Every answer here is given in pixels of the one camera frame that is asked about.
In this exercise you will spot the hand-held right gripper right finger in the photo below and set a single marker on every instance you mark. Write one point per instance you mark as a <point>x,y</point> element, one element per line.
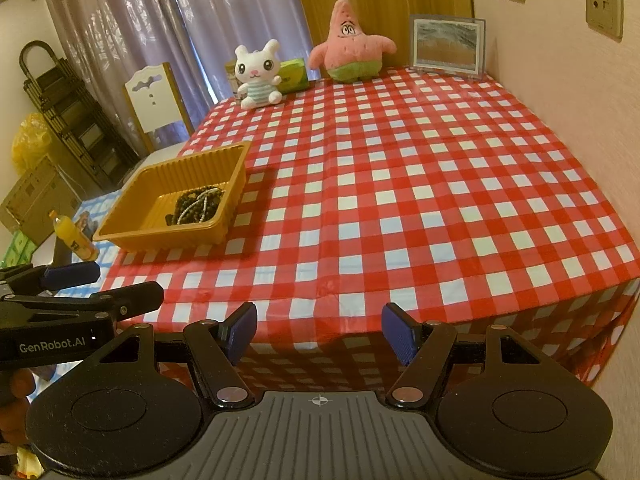
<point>400,332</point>

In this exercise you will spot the orange plastic tray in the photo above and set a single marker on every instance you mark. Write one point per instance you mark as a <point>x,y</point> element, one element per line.
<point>125,230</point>

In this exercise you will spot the yellow plastic bag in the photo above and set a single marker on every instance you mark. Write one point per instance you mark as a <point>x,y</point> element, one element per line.
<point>27,145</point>

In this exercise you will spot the white wooden chair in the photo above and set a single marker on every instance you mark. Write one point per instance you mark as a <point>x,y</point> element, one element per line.
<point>150,100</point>

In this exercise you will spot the tall food jar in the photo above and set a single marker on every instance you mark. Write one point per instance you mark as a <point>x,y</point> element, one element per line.
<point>230,80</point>

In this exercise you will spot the brown cardboard box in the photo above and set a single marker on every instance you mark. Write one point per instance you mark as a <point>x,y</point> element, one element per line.
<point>40,195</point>

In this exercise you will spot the white bunny plush toy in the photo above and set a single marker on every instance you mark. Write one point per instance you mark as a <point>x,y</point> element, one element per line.
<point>257,67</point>

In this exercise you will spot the blue patterned cloth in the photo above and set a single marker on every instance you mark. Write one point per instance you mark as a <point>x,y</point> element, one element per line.
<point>105,210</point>

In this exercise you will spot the green tissue box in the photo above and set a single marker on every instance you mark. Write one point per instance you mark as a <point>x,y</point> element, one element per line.
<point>294,76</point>

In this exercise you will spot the purple sheer curtain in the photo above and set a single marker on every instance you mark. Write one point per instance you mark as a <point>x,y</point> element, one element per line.
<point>125,10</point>

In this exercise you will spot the stack of green boxes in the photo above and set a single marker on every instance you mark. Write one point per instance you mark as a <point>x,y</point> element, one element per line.
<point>17,250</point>

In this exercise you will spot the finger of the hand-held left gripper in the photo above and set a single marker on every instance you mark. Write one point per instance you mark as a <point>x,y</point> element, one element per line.
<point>70,274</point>
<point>135,297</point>

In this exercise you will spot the small printed packet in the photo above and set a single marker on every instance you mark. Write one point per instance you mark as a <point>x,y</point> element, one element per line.
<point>86,219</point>

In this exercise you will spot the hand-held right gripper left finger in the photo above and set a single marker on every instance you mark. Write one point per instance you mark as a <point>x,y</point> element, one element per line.
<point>240,332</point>

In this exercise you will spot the gold wall socket plate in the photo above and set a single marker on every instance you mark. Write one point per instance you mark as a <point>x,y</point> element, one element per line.
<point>604,7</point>

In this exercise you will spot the framed sand picture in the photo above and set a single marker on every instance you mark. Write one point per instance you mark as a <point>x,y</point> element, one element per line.
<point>447,45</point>

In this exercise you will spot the person's left hand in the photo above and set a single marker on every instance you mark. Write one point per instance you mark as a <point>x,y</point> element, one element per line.
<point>15,395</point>

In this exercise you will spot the pink starfish plush toy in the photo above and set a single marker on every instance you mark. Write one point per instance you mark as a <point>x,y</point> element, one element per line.
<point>350,45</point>

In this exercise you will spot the red checkered tablecloth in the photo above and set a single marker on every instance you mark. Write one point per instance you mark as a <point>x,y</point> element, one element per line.
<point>425,185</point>

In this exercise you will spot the black folding rack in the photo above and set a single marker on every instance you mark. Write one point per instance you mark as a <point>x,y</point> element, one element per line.
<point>70,110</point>

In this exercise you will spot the orange juice bottle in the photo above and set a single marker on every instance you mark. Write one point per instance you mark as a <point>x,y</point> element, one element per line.
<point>75,240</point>

